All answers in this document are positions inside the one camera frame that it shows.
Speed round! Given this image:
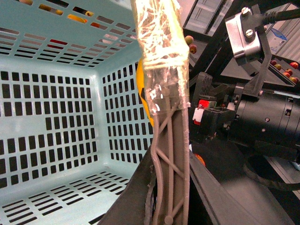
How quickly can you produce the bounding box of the yellow mango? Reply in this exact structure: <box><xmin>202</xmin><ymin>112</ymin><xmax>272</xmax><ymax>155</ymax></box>
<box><xmin>136</xmin><ymin>58</ymin><xmax>154</xmax><ymax>127</ymax></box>

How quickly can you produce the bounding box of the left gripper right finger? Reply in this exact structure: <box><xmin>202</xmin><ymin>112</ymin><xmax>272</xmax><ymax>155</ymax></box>
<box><xmin>188</xmin><ymin>152</ymin><xmax>294</xmax><ymax>225</ymax></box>

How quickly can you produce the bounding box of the red apple in right tray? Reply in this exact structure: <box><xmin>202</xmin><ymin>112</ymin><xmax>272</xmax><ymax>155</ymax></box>
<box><xmin>189</xmin><ymin>44</ymin><xmax>197</xmax><ymax>54</ymax></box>

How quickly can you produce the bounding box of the grey basket handle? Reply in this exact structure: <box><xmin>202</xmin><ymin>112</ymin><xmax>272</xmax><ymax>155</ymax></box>
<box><xmin>131</xmin><ymin>0</ymin><xmax>190</xmax><ymax>225</ymax></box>

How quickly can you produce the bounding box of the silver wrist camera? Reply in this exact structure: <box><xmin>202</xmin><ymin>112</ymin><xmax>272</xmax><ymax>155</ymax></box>
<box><xmin>224</xmin><ymin>7</ymin><xmax>272</xmax><ymax>78</ymax></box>

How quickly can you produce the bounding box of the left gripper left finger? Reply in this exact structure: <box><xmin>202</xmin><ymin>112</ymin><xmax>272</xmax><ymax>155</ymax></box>
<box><xmin>98</xmin><ymin>150</ymin><xmax>155</xmax><ymax>225</ymax></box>

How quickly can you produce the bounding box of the light blue plastic basket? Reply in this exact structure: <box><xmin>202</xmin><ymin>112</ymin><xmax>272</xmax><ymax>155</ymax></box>
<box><xmin>0</xmin><ymin>0</ymin><xmax>153</xmax><ymax>225</ymax></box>

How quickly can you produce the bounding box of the peach in right tray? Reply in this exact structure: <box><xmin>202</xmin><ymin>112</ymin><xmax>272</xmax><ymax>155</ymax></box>
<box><xmin>185</xmin><ymin>35</ymin><xmax>194</xmax><ymax>45</ymax></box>

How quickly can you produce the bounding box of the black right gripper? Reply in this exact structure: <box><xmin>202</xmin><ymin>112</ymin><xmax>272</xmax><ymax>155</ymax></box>
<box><xmin>189</xmin><ymin>72</ymin><xmax>300</xmax><ymax>162</ymax></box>

